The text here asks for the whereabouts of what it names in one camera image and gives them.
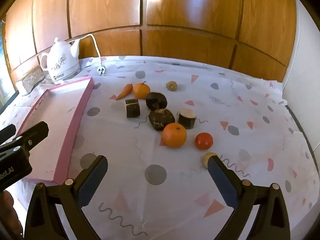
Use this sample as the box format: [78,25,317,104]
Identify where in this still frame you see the pink shallow box tray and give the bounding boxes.
[15,76,95,186]

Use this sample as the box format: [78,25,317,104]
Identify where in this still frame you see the white kettle power cord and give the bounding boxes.
[67,34,107,76]

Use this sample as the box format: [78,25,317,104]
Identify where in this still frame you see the round dark brown fruit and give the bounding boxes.
[146,92,168,111]

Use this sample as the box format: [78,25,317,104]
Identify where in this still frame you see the small orange tangerine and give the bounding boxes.
[132,81,151,99]

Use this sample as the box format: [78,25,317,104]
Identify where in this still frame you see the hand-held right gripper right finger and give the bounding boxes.
[207,155,291,240]

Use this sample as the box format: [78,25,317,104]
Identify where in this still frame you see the red tomato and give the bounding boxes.
[195,132,214,150]

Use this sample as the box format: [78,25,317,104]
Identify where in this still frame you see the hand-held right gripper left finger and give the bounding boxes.
[24,155,108,240]

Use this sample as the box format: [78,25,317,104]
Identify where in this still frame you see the lumpy dark brown fruit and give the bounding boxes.
[148,109,175,131]

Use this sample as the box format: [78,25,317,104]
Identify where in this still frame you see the white patterned tablecloth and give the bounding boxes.
[0,55,320,240]

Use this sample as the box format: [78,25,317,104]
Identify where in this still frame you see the white ceramic electric kettle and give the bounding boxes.
[40,37,81,85]

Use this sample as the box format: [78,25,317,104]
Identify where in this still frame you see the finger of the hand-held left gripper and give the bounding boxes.
[15,121,49,153]
[0,124,17,146]

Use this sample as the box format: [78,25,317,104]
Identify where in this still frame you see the large orange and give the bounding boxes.
[162,122,187,148]

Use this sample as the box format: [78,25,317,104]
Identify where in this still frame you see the wooden panelled wardrobe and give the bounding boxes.
[0,0,298,83]

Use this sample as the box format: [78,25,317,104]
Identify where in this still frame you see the dark cylinder with pale end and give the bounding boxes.
[178,109,197,130]
[125,99,141,118]

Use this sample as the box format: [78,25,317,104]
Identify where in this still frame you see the person's left hand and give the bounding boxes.
[0,190,23,238]

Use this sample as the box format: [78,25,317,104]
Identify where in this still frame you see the clear crystal tissue box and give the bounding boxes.
[16,66,45,96]

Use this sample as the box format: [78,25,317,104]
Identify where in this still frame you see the small orange carrot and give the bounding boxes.
[116,84,134,101]

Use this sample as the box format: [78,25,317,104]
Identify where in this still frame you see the small beige ball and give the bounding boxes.
[202,152,218,168]

